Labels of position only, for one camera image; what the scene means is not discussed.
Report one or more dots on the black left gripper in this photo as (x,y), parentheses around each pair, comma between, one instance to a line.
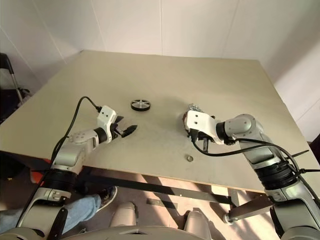
(115,131)

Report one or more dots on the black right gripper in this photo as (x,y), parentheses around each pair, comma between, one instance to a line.
(200,136)

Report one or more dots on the black silver spoked rotor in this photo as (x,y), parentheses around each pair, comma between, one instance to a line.
(141,103)

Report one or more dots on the motor housing with copper windings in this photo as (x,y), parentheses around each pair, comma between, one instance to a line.
(184,120)

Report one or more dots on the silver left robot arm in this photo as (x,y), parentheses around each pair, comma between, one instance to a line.
(72,150)

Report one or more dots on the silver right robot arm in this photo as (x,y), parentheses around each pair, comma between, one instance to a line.
(246,125)

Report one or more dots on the black table crossbar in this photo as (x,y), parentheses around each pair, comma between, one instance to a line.
(155,188)

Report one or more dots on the dark patterned sneaker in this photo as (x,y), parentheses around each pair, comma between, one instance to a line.
(107,197)

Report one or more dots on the grey table leg with caster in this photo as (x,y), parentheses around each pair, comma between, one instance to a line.
(250,207)

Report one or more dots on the beige rounded left leg cover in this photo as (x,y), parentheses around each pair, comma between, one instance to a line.
(123,215)

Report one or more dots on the beige rounded leg cover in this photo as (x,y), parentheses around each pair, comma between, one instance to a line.
(123,215)
(197,222)

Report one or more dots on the beige rounded right leg cover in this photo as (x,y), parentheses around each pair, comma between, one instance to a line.
(197,222)

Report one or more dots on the blue jeans leg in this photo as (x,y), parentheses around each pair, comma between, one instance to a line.
(75,212)

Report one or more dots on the orange sheet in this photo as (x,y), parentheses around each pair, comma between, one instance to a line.
(37,176)

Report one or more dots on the dark brown furniture piece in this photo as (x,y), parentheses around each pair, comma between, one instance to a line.
(315,142)

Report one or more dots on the grey robot torso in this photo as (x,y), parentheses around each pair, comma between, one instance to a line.
(150,233)

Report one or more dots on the black and silver trolley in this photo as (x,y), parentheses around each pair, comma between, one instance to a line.
(6,100)

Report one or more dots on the black bag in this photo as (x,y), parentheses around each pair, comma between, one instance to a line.
(10,167)

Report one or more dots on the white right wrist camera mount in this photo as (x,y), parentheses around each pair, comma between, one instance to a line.
(202,122)

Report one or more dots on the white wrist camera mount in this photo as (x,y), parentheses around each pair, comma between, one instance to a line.
(106,116)
(202,122)

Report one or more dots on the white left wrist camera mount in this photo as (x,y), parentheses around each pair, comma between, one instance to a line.
(106,116)

